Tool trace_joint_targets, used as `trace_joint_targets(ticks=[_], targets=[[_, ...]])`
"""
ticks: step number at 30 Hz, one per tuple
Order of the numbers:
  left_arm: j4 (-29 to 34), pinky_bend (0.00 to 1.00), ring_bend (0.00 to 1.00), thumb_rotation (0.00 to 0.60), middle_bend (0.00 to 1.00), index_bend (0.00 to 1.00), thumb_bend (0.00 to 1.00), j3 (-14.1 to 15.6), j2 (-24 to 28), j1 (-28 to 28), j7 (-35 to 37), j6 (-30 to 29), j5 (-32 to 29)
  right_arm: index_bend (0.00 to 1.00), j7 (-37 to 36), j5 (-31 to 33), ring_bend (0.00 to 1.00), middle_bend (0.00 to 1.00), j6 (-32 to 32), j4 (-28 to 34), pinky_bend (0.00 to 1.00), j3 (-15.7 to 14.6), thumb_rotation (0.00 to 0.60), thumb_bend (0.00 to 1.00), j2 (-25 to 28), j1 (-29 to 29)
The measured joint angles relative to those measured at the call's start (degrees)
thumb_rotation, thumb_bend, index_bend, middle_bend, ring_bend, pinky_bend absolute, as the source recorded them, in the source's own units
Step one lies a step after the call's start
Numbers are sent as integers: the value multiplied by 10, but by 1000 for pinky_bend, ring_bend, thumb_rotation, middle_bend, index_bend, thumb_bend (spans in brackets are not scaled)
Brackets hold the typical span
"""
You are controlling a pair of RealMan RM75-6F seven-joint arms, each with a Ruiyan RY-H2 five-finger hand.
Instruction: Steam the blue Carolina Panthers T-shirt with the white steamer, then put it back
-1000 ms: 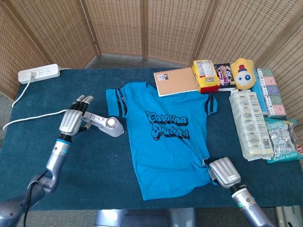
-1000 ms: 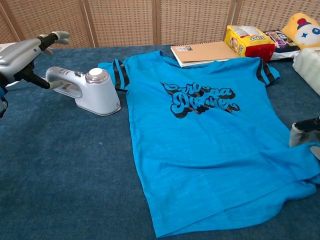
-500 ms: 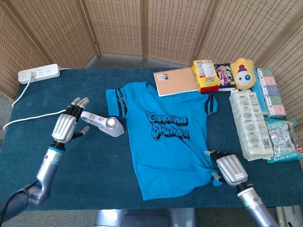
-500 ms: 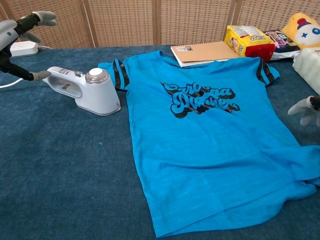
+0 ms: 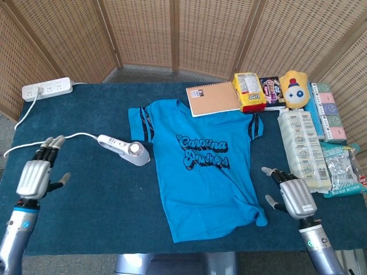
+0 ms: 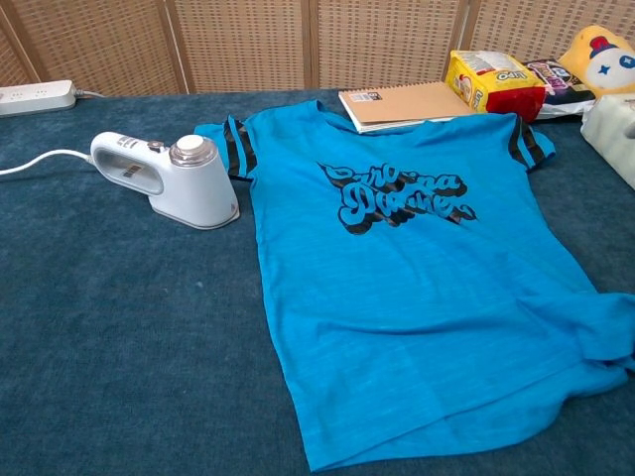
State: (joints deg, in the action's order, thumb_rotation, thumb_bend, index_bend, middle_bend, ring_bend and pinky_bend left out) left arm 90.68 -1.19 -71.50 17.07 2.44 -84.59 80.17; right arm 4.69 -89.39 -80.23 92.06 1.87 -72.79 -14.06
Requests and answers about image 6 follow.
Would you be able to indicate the yellow snack bag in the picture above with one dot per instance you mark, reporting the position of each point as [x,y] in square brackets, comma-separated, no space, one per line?
[496,84]

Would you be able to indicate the blue Carolina Panthers t-shirt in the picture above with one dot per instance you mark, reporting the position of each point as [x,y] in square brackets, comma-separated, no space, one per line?
[421,297]

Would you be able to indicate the wicker folding screen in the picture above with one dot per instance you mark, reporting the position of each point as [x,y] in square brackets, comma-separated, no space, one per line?
[248,44]

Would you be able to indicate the black snack packet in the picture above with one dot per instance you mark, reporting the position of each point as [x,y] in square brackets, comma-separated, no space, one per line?
[560,84]

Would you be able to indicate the dark teal table cloth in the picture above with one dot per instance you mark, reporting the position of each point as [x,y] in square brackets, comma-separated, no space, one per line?
[124,322]

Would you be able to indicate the white handheld garment steamer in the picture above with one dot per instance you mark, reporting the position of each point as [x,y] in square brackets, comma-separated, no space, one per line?
[198,193]

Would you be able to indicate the yellow plush toy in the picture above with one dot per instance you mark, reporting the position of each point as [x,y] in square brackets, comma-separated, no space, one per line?
[605,64]

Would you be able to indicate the white power strip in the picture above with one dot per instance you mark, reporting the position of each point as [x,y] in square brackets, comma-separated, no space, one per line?
[35,96]

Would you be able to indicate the long white tissue pack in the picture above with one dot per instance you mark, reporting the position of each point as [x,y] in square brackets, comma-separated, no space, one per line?
[615,134]

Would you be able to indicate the kraft spiral notebook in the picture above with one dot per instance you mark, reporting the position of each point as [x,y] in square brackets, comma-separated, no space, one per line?
[412,104]

